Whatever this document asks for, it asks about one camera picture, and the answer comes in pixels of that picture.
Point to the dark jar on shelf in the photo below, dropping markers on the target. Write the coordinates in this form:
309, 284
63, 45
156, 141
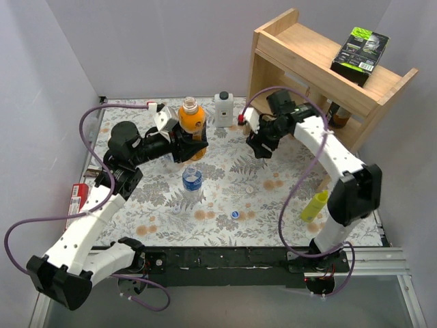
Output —
337, 116

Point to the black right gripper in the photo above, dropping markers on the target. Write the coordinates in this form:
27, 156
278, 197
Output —
261, 135

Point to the wooden shelf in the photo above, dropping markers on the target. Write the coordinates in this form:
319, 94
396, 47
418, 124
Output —
286, 53

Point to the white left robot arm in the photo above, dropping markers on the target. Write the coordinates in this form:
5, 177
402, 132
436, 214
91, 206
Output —
66, 272

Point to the small clear bottle at wall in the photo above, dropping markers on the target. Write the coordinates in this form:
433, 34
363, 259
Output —
92, 127

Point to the blue bottle cap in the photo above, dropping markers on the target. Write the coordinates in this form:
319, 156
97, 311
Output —
234, 214

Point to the chocolate bar wrapper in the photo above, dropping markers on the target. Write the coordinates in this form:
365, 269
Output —
91, 172

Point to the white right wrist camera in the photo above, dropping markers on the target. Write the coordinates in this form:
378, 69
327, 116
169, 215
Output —
249, 117

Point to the yellow squeeze bottle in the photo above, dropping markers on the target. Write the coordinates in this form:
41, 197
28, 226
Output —
314, 207

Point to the white square lotion bottle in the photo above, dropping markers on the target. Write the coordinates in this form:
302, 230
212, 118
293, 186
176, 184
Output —
224, 109

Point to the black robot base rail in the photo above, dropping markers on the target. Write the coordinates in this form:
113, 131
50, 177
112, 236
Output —
234, 266

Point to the black green product box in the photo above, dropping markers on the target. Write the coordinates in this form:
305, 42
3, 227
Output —
359, 55

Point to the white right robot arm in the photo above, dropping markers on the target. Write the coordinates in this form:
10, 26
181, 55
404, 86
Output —
357, 189

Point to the blue label water bottle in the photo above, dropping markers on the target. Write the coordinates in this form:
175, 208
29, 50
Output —
192, 183

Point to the orange juice bottle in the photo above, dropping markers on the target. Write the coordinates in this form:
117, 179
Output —
192, 119

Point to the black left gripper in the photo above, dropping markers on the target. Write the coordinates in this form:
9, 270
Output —
178, 145

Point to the red snack box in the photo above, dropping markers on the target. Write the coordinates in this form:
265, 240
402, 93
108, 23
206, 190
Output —
78, 198

